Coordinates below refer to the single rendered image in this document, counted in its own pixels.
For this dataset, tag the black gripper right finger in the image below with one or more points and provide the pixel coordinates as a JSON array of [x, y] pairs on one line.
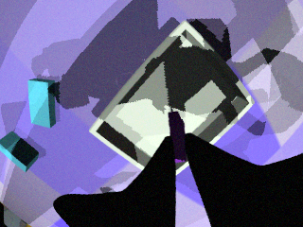
[[231, 188]]

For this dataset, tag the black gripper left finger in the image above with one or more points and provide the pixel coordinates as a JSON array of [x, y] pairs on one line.
[[149, 200]]

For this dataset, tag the light blue rectangular block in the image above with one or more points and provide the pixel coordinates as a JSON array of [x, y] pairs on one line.
[[42, 102]]

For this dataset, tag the violet fuse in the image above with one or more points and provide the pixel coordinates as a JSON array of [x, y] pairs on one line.
[[177, 128]]

